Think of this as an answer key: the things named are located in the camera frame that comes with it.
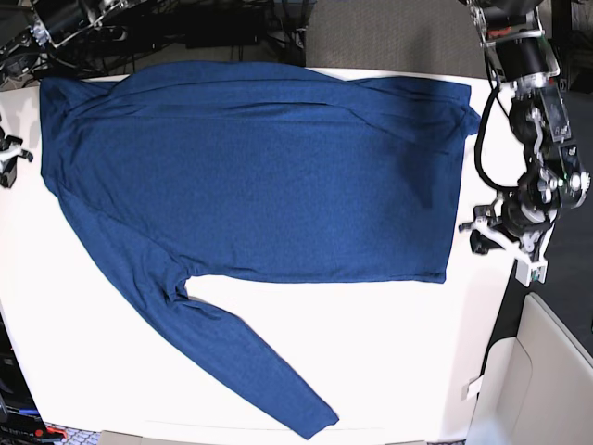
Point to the white plastic bin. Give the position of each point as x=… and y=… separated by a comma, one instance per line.
x=537, y=386

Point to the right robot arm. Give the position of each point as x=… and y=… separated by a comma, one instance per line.
x=55, y=23

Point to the blue long-sleeve T-shirt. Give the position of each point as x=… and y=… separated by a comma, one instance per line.
x=257, y=171

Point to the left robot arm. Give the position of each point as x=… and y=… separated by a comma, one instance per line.
x=518, y=55

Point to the white paper tag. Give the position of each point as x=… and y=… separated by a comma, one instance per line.
x=472, y=389

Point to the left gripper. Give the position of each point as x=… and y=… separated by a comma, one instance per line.
x=518, y=215

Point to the red black tool bottom-left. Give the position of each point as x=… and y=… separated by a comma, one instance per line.
x=50, y=433

